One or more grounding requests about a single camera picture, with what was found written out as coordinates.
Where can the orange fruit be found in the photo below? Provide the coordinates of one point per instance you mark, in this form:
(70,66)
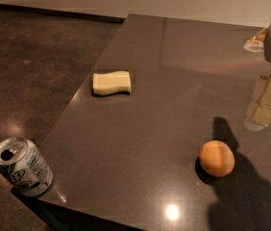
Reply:
(216,158)

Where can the silver green 7up can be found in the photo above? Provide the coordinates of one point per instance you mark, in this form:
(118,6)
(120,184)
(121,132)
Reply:
(23,166)

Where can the yellow sponge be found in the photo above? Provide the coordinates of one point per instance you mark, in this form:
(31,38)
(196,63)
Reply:
(111,83)

